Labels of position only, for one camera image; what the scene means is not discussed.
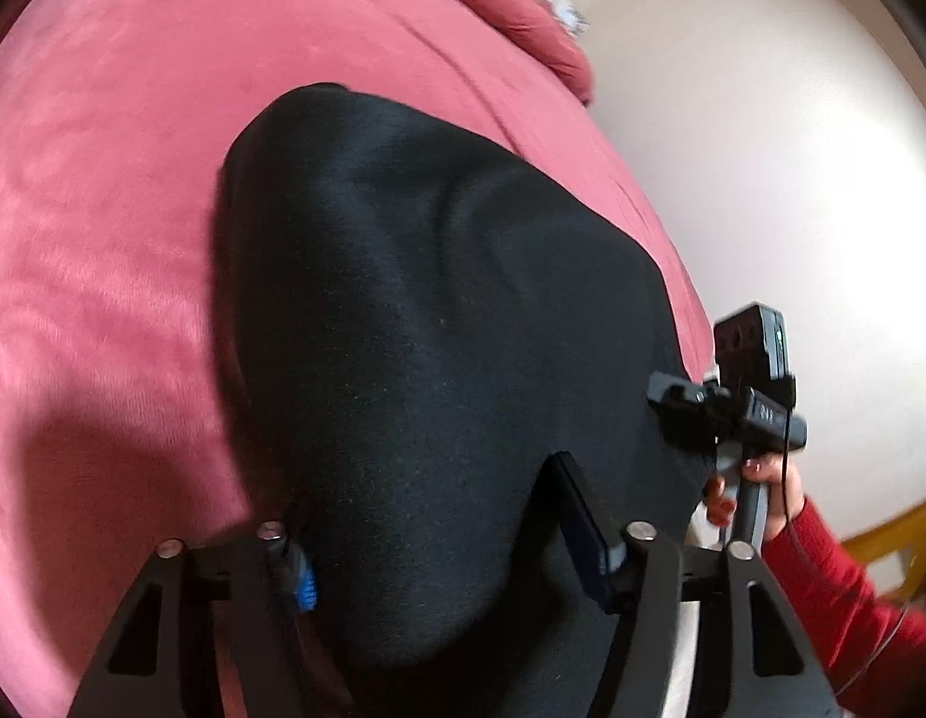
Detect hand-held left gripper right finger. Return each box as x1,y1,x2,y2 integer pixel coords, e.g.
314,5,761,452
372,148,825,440
544,451,842,718

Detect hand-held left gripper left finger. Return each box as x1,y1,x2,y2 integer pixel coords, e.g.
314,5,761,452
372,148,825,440
66,519,360,718

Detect pink fleece blanket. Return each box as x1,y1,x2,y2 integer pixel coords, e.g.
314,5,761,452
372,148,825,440
0,0,714,718

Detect black cable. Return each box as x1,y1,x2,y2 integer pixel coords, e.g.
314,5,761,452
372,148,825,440
777,381,916,696

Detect yellow wooden chair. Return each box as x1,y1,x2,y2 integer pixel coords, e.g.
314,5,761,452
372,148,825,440
840,497,926,607

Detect person's right forearm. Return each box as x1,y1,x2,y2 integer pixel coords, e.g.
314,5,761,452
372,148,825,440
762,494,926,715

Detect pink rolled duvet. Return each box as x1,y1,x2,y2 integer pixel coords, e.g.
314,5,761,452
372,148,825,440
351,0,595,107

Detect person's right hand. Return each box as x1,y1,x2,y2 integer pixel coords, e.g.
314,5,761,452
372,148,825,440
703,455,804,532

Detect black pants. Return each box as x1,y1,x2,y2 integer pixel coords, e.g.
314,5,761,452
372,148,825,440
212,82,714,718

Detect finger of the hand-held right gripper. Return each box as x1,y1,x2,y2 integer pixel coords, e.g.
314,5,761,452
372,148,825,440
659,407,726,459
646,372,733,411

